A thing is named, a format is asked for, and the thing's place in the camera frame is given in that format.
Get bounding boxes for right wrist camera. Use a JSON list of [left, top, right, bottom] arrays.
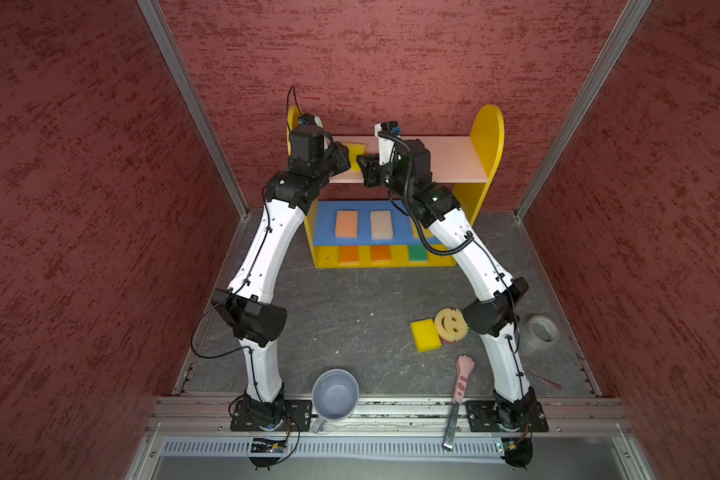
[[374, 121, 401, 166]]

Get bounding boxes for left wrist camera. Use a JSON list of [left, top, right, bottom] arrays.
[[289, 113, 325, 163]]

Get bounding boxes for orange sponge yellow base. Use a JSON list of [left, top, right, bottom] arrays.
[[370, 245, 392, 264], [338, 246, 360, 266]]

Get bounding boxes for grey blue mug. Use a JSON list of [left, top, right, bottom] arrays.
[[311, 369, 360, 434]]

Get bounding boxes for salmon orange sponge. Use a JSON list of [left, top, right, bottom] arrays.
[[334, 210, 359, 239]]

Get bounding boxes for yellow shelf unit pink blue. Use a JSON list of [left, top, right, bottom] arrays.
[[304, 104, 505, 269]]

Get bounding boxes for beige pink sponge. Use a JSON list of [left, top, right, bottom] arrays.
[[370, 210, 394, 241]]

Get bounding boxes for grey tape roll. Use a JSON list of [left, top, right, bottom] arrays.
[[520, 314, 561, 352]]

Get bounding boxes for small red stick tool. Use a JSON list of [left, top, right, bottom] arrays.
[[525, 370, 563, 391]]

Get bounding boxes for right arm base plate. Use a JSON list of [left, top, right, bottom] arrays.
[[464, 400, 549, 434]]

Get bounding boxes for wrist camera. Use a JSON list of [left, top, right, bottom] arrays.
[[374, 121, 401, 166], [289, 113, 325, 163]]

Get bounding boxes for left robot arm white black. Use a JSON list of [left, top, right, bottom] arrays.
[[211, 141, 350, 428]]

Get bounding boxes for pink handled knife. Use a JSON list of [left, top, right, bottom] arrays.
[[442, 355, 475, 451]]

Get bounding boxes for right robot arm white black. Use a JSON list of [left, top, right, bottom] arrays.
[[357, 132, 536, 431]]

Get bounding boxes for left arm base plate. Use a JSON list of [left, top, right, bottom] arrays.
[[229, 396, 313, 433]]

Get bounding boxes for yellow square sponge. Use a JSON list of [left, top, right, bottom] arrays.
[[410, 318, 442, 353], [343, 142, 366, 172]]

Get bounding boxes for green scrub sponge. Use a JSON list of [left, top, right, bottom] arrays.
[[407, 244, 429, 263]]

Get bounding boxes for smiley face yellow sponge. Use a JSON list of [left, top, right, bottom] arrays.
[[434, 308, 469, 343]]

